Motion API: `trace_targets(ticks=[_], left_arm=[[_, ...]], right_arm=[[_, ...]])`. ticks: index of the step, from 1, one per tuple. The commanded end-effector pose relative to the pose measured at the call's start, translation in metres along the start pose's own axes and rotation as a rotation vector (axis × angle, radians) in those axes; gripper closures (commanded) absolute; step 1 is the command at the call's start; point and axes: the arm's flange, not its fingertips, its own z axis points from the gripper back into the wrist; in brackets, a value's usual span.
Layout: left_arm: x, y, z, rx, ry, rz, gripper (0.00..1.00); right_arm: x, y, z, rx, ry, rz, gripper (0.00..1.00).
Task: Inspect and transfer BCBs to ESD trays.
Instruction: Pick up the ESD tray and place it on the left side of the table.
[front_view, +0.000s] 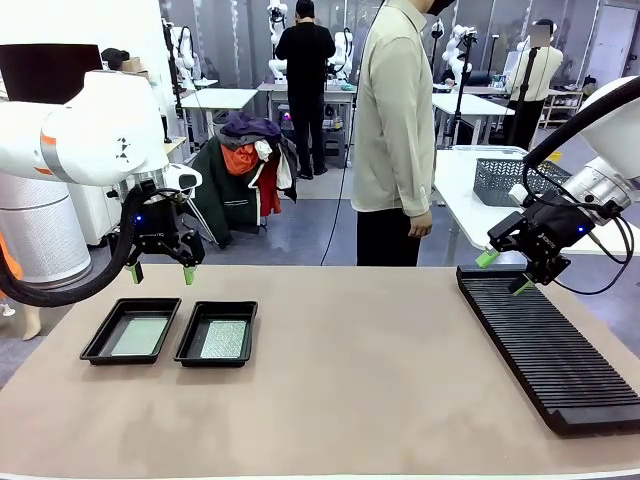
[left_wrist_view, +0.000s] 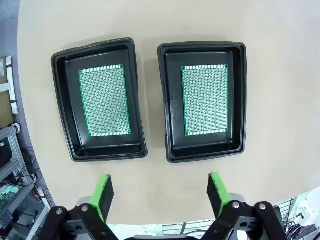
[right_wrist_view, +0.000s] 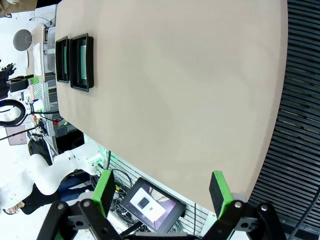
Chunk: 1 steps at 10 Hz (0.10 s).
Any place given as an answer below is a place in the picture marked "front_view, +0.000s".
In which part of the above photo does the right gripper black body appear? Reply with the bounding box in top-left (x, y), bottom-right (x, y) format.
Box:
top-left (522, 192), bottom-right (596, 261)

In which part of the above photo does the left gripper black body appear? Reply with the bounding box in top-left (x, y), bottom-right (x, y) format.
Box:
top-left (133, 187), bottom-right (182, 251)

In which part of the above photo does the green circuit board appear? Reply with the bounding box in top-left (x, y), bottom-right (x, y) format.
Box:
top-left (110, 316), bottom-right (169, 357)
top-left (199, 319), bottom-right (249, 359)

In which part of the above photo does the black plastic ESD tray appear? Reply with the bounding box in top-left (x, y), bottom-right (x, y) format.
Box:
top-left (173, 300), bottom-right (259, 369)
top-left (78, 297), bottom-right (183, 366)

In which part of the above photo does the person's right forearm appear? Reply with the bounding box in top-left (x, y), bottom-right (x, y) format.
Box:
top-left (394, 159), bottom-right (434, 216)

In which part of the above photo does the person's right hand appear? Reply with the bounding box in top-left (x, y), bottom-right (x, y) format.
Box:
top-left (407, 209), bottom-right (434, 239)

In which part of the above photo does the white side work table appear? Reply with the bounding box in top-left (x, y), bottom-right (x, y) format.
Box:
top-left (432, 145), bottom-right (640, 274)

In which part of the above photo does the grey plastic mesh basket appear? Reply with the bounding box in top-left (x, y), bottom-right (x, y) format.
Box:
top-left (472, 157), bottom-right (574, 207)

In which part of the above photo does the white cabinet with wooden top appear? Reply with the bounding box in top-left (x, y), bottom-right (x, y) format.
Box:
top-left (67, 184), bottom-right (126, 246)

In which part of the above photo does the dark green striped jacket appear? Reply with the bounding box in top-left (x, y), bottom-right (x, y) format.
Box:
top-left (192, 134), bottom-right (266, 250)

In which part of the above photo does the black slotted board rack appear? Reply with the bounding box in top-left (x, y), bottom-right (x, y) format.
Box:
top-left (455, 263), bottom-right (640, 434)

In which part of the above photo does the clear plastic container lid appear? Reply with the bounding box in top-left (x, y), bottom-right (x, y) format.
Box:
top-left (452, 144), bottom-right (529, 156)

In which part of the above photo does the red garment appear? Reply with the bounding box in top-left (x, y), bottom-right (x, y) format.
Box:
top-left (257, 154), bottom-right (282, 217)

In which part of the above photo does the orange garment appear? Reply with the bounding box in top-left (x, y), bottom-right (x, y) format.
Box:
top-left (222, 143), bottom-right (260, 176)

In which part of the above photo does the mannequin leg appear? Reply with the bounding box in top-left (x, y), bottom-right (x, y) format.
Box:
top-left (22, 302), bottom-right (42, 342)

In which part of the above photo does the orange cloth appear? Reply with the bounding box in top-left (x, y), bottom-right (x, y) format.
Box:
top-left (0, 232), bottom-right (24, 301)

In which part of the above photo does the white storage shelf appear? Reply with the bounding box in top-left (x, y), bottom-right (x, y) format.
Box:
top-left (542, 89), bottom-right (584, 129)

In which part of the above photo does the white garment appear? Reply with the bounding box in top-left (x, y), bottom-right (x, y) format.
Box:
top-left (253, 139), bottom-right (292, 190)

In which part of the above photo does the white background desk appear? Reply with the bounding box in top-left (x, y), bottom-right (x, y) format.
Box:
top-left (432, 92), bottom-right (516, 146)
top-left (179, 87), bottom-right (259, 151)

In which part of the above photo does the purple garment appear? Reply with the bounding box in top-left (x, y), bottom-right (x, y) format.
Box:
top-left (219, 110), bottom-right (284, 147)

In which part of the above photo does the man in cap and beige top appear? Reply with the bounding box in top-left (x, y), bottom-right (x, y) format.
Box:
top-left (507, 18), bottom-right (565, 151)

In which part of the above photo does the person in beige shirt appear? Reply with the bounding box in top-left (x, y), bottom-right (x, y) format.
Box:
top-left (349, 0), bottom-right (456, 267)

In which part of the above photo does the black bag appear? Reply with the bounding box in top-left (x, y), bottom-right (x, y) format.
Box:
top-left (101, 47), bottom-right (131, 71)

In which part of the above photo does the grey step stool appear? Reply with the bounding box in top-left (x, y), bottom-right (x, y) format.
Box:
top-left (319, 128), bottom-right (349, 170)

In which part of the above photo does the black computer monitor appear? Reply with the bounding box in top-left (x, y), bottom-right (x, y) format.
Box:
top-left (0, 43), bottom-right (104, 105)

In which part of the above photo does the grey background workbench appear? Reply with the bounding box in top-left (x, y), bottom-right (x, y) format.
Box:
top-left (257, 82), bottom-right (357, 146)

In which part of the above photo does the man in black clothes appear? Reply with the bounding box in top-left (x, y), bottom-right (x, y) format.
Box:
top-left (274, 0), bottom-right (337, 180)

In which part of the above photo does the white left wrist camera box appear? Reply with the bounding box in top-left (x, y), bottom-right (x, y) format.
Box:
top-left (164, 163), bottom-right (204, 192)

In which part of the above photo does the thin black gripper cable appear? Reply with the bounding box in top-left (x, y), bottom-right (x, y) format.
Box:
top-left (552, 199), bottom-right (636, 296)

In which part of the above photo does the black camera tripod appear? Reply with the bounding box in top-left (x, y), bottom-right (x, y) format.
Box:
top-left (507, 44), bottom-right (544, 146)

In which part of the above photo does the black hanging cable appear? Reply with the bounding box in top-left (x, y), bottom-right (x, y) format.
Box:
top-left (319, 0), bottom-right (389, 267)

